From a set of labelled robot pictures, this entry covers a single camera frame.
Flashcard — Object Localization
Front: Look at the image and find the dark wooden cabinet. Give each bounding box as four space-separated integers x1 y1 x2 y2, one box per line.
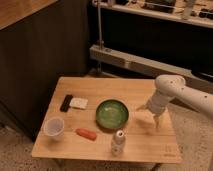
0 0 89 140

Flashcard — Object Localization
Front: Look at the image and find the clear plastic cup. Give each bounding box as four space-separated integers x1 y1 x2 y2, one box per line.
43 117 65 141

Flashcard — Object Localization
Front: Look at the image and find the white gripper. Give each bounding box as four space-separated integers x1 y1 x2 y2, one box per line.
136 93 173 129

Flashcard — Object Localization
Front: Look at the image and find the black rectangular remote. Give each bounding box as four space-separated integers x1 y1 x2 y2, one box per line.
60 95 73 112

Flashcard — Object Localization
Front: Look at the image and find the metal shelf rack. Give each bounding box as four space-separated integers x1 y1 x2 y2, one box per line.
89 0 213 93

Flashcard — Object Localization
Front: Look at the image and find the orange carrot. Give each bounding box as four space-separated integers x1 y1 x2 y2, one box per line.
76 128 97 141

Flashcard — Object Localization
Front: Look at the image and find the white plastic bottle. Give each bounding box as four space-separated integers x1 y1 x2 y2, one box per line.
111 130 126 156

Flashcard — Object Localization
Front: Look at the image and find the wooden table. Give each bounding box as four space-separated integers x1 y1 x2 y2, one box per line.
32 77 181 163

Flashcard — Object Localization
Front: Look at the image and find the green ceramic bowl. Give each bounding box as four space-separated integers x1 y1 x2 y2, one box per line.
96 99 129 130

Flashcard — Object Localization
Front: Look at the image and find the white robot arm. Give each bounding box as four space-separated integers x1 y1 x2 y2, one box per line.
137 74 213 127

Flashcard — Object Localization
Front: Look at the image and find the white sponge block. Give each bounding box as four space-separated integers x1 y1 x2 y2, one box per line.
70 97 88 109

